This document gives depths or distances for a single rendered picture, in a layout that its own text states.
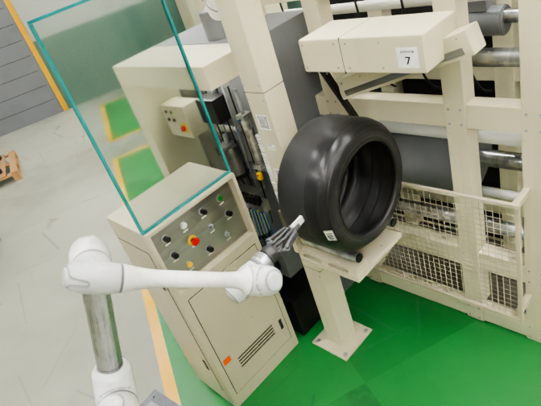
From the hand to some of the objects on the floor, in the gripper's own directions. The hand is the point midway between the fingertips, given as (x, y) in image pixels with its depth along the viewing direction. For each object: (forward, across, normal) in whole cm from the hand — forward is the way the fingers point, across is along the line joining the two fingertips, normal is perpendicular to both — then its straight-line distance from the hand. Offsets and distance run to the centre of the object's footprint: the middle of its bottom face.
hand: (297, 223), depth 200 cm
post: (+14, +32, +124) cm, 129 cm away
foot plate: (+14, +32, +124) cm, 129 cm away
